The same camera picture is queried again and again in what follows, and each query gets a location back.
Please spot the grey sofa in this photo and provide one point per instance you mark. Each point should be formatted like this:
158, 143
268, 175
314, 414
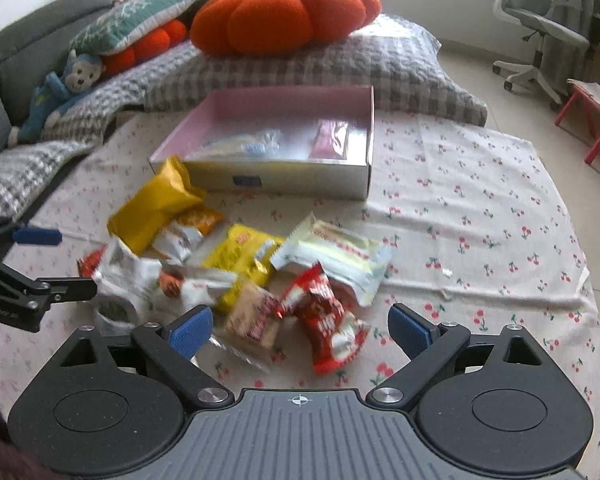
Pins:
30, 40

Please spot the beige brown snack packet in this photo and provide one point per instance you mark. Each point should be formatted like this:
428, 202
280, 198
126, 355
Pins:
252, 325

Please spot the orange white cookie packet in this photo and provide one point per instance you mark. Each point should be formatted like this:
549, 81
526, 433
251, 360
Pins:
195, 225

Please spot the silver snack packet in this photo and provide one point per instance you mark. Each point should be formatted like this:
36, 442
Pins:
110, 322

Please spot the red white snack packet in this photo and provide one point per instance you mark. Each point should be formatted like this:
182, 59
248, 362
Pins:
325, 330

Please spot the grey checked pillow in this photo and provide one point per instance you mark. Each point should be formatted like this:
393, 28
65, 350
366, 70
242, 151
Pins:
380, 75

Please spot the crumpled newspaper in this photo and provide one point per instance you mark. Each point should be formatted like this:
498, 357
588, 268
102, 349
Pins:
590, 90

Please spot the pink cardboard box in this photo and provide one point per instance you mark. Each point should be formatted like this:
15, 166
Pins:
280, 180

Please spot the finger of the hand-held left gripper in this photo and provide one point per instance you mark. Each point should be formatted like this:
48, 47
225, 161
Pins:
37, 236
55, 287

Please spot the white blue snack packet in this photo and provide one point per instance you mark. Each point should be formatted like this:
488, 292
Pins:
252, 147

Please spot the green patterned pillow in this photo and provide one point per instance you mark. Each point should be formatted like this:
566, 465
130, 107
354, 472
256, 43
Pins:
125, 25

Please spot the white green snack packet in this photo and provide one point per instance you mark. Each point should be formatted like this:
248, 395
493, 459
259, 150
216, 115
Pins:
125, 275

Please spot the white office chair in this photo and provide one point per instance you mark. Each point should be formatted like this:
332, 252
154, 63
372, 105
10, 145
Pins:
550, 20

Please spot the large yellow snack packet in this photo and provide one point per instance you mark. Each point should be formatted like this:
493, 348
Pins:
150, 205

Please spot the blue monkey plush toy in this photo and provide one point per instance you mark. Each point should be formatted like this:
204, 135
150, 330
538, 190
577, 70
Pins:
80, 77

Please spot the small yellow snack packet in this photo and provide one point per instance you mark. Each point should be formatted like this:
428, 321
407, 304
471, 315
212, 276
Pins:
240, 260

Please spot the pink red snack packet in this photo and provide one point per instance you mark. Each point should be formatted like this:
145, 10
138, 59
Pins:
330, 140

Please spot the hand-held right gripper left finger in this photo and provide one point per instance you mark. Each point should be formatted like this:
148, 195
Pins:
192, 330

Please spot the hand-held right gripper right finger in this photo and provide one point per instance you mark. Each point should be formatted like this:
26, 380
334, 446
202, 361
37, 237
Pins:
410, 330

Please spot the red child chair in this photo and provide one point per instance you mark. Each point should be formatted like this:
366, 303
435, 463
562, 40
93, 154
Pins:
567, 106

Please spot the cream wafer packet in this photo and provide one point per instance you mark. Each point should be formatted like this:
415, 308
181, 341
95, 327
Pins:
330, 260

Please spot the white orange snack packet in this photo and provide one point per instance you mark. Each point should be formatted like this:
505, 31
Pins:
200, 287

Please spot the grey checked blanket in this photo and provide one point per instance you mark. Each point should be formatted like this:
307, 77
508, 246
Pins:
10, 180

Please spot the cherry print cloth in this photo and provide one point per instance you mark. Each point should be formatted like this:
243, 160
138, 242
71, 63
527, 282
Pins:
480, 210

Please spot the small orange pumpkin cushion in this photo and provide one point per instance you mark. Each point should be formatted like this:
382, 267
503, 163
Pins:
150, 45

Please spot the large orange pumpkin cushion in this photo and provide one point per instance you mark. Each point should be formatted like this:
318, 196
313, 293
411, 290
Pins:
280, 15

